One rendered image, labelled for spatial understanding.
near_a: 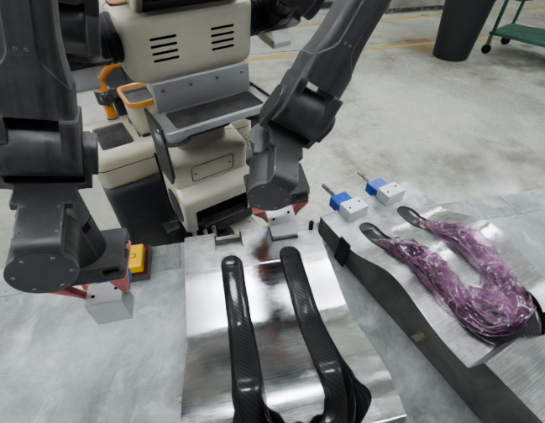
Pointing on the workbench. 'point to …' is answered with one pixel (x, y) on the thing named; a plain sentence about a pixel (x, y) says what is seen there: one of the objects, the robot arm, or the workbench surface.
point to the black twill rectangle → (342, 251)
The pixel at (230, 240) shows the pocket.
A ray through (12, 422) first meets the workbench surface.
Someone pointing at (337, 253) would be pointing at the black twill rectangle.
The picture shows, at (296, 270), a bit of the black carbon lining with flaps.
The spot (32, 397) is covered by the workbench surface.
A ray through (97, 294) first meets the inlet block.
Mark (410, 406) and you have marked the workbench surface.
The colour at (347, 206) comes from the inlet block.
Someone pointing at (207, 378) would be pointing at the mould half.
